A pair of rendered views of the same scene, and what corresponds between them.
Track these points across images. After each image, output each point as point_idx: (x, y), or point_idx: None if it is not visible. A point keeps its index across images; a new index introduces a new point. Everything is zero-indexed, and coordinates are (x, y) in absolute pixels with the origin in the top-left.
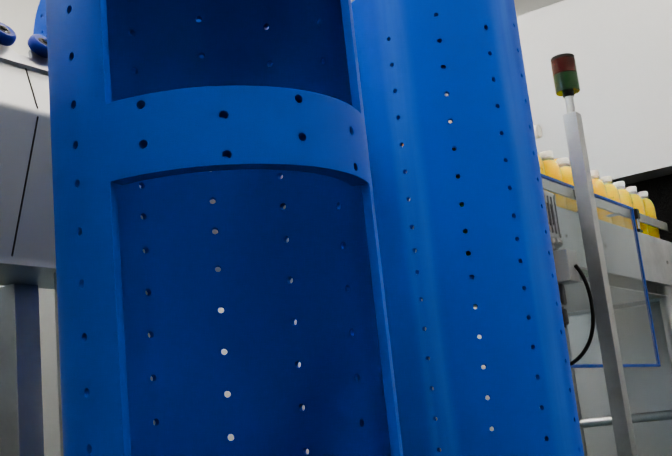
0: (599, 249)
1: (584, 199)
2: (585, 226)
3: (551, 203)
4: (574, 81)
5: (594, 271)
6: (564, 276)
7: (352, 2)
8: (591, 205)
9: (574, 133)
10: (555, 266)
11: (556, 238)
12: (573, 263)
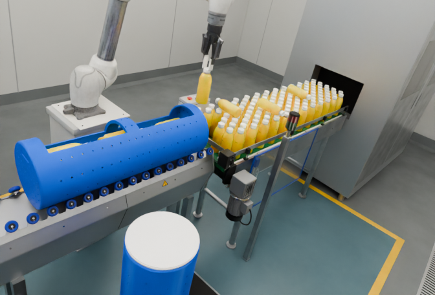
0: (272, 185)
1: (275, 169)
2: (271, 176)
3: (252, 184)
4: (293, 127)
5: (267, 191)
6: (243, 212)
7: (123, 243)
8: (276, 172)
9: (283, 145)
10: (242, 207)
11: (247, 198)
12: (249, 208)
